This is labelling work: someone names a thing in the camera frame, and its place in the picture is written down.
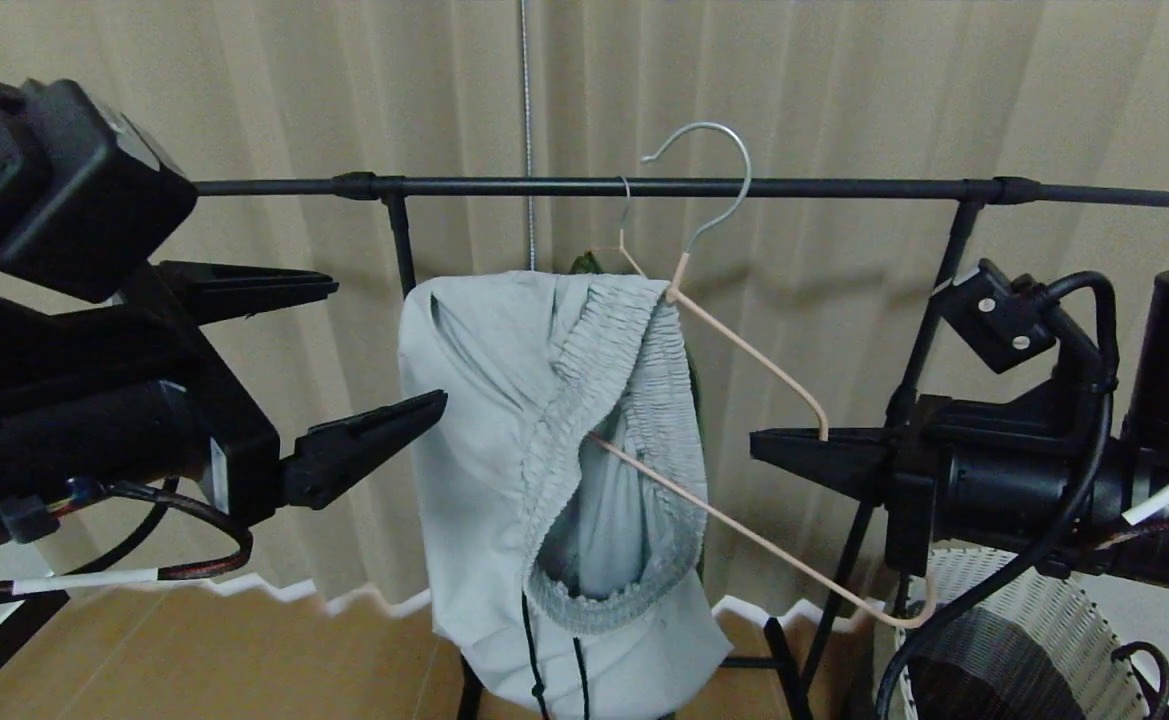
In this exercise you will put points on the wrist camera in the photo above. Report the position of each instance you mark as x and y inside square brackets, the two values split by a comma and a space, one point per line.
[994, 320]
[74, 180]

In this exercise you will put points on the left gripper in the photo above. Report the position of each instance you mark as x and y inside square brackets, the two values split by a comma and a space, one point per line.
[94, 400]

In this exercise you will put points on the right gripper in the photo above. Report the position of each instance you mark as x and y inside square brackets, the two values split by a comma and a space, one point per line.
[994, 490]

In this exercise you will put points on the white laundry basket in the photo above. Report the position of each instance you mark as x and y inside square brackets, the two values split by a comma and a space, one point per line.
[1024, 620]

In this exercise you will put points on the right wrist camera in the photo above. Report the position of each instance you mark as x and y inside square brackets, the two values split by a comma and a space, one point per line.
[994, 320]

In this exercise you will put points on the pale grey shorts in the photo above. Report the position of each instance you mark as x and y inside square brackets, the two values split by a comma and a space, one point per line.
[484, 450]

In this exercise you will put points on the black clothes rack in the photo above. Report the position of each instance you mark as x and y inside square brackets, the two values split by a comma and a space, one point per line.
[844, 188]

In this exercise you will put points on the pink clothes hanger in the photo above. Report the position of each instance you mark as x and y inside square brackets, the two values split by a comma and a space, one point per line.
[744, 345]
[625, 215]

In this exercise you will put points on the beige curtain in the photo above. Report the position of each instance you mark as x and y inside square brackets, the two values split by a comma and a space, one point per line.
[294, 100]

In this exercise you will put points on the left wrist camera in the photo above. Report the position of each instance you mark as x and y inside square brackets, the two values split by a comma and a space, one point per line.
[74, 180]

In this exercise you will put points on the green long-sleeved shirt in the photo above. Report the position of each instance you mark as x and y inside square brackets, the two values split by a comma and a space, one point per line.
[587, 264]

